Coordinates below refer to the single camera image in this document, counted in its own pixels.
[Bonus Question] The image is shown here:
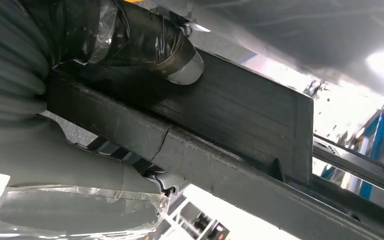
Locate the blue metal shelf rack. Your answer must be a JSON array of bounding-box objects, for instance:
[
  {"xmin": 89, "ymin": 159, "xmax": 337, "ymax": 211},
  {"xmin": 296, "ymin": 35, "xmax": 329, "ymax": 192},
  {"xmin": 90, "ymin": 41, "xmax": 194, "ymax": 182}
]
[{"xmin": 357, "ymin": 110, "xmax": 384, "ymax": 200}]

